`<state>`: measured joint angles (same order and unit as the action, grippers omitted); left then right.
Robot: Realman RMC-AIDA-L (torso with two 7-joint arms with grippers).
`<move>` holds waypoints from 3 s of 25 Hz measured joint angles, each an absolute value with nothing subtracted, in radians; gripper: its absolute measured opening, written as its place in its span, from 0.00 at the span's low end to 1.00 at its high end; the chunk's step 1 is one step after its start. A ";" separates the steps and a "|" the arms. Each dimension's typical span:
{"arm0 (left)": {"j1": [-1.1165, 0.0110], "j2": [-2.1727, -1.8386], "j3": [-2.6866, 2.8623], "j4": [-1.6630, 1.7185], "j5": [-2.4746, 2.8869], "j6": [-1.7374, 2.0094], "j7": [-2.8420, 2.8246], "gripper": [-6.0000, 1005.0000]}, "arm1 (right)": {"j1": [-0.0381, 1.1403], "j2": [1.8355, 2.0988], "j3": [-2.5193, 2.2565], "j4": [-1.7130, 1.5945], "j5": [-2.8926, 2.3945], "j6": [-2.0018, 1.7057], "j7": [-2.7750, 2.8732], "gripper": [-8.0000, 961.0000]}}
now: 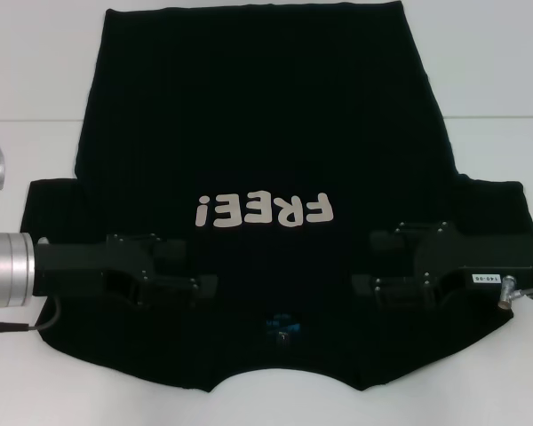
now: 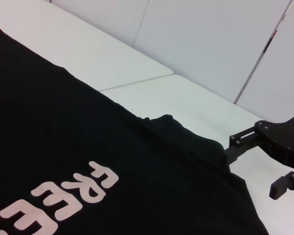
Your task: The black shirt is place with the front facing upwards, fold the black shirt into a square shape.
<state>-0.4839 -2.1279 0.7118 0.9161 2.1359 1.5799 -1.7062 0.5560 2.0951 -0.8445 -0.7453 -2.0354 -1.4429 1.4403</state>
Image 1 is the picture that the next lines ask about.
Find black shirt with FREE print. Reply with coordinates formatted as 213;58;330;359
20;0;533;394

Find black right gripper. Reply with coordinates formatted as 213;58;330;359
352;221;533;308

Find left arm cable with plug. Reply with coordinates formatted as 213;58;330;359
0;295;64;334

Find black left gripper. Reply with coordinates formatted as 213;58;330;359
33;233;219;308

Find right arm cable with plug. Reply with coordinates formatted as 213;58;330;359
496;273;533;311

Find arm cable with plug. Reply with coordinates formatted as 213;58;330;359
496;273;533;311
0;295;64;334

